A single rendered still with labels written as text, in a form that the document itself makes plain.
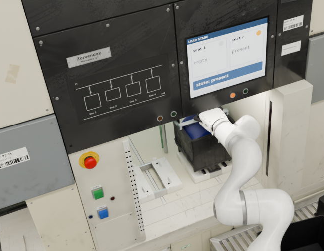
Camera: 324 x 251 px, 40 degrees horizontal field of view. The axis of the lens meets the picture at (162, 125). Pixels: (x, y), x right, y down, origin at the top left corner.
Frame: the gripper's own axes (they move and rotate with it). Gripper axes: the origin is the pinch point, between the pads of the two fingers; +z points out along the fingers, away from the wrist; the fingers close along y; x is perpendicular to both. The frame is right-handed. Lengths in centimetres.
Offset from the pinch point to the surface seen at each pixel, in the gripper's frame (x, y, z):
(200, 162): -20.0, -7.4, -10.2
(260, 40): 42, 8, -30
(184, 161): -28.9, -9.5, 2.6
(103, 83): 42, -45, -30
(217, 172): -29.4, 0.8, -10.3
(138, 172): -28.9, -31.3, 6.4
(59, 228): -9, -71, -29
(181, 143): -17.3, -10.4, 2.6
